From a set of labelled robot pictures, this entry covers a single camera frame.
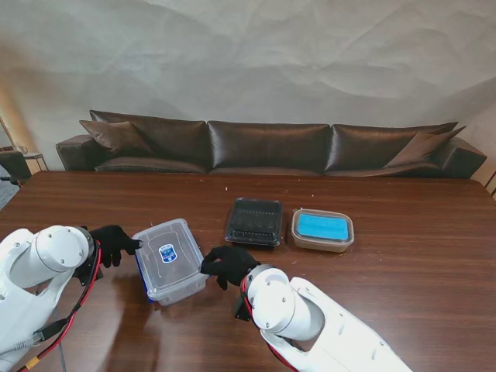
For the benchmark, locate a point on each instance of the black office chair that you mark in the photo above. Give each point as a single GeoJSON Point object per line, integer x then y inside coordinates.
{"type": "Point", "coordinates": [15, 166]}

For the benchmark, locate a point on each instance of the thin clear plastic tray lid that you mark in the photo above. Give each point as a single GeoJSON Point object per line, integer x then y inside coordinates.
{"type": "Point", "coordinates": [253, 222]}

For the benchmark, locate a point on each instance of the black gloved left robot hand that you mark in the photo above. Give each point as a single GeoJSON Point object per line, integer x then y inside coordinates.
{"type": "Point", "coordinates": [112, 240]}

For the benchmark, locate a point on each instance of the clear lid with blue label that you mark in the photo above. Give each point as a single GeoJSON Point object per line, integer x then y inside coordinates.
{"type": "Point", "coordinates": [168, 255]}

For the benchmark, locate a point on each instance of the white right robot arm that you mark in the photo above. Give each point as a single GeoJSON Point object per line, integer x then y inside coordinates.
{"type": "Point", "coordinates": [310, 321]}

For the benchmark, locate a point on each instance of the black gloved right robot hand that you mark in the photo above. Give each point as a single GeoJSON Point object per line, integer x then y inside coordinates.
{"type": "Point", "coordinates": [230, 265]}

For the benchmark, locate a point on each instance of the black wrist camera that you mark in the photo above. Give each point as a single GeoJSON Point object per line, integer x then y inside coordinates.
{"type": "Point", "coordinates": [91, 273]}
{"type": "Point", "coordinates": [242, 310]}

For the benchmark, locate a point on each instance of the kraft paper food container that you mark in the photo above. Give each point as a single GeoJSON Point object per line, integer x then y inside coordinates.
{"type": "Point", "coordinates": [321, 246]}

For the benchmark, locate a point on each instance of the brown leather cushion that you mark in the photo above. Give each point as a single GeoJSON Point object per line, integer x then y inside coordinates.
{"type": "Point", "coordinates": [112, 137]}
{"type": "Point", "coordinates": [422, 149]}

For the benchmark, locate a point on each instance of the black ribbed plastic tray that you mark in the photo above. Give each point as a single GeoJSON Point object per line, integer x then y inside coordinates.
{"type": "Point", "coordinates": [253, 228]}

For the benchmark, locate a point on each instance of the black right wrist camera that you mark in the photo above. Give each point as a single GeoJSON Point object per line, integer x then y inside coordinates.
{"type": "Point", "coordinates": [242, 310]}

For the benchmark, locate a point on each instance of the clear container with blue clips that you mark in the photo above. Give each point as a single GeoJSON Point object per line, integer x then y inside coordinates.
{"type": "Point", "coordinates": [178, 290]}

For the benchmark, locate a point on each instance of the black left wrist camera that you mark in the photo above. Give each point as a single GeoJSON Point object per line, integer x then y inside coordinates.
{"type": "Point", "coordinates": [91, 273]}

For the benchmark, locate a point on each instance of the small side table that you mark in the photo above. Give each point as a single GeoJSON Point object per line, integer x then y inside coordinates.
{"type": "Point", "coordinates": [35, 157]}

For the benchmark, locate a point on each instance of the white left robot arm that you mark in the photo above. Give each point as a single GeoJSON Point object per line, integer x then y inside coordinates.
{"type": "Point", "coordinates": [35, 279]}

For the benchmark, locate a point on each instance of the dark brown leather sofa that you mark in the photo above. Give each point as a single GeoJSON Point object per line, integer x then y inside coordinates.
{"type": "Point", "coordinates": [267, 147]}

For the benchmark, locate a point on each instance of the clear lid with blue insert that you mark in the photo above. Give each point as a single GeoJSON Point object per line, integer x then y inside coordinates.
{"type": "Point", "coordinates": [321, 226]}

